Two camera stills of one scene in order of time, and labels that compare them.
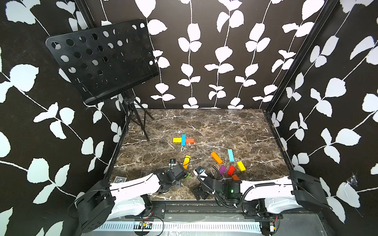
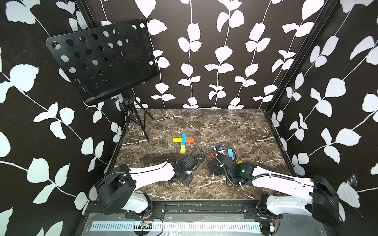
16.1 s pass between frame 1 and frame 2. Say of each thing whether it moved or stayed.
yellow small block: stayed
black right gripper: moved
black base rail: stayed
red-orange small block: stayed
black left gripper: moved
